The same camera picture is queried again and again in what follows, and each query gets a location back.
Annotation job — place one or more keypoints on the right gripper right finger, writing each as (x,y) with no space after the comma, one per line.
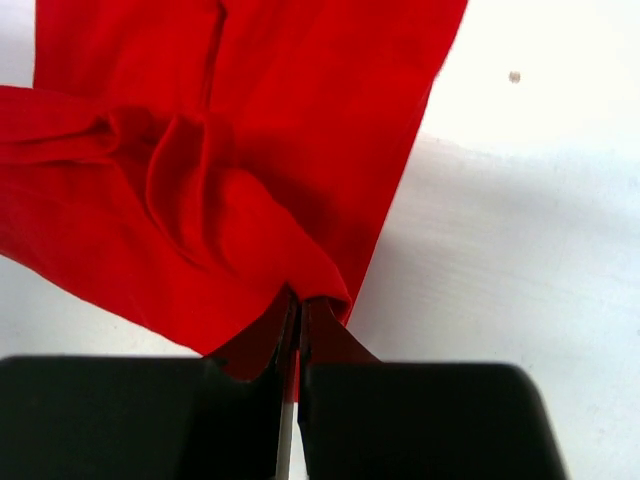
(363,418)

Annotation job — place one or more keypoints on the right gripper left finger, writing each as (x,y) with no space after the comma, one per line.
(226,415)

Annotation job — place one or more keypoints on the red t shirt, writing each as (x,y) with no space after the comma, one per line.
(179,163)

